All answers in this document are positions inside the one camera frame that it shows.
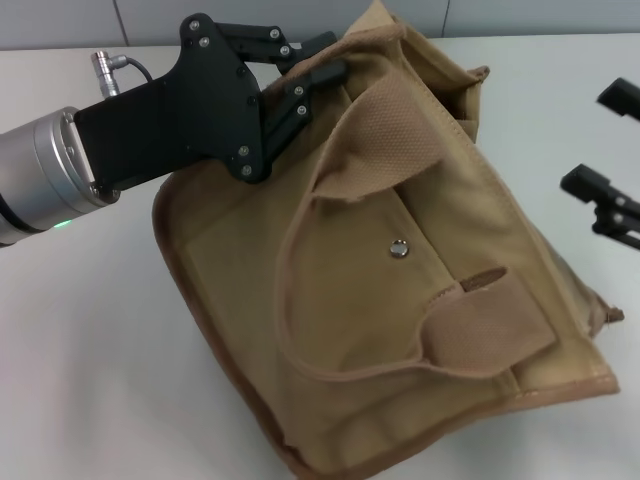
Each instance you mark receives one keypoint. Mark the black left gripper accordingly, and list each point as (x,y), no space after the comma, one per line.
(175,125)

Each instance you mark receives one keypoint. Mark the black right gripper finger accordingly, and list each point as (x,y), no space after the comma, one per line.
(625,97)
(615,205)

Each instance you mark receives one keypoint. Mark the khaki canvas food bag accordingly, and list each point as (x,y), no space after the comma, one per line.
(375,300)

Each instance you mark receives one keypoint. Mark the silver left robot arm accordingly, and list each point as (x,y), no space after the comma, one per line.
(35,170)

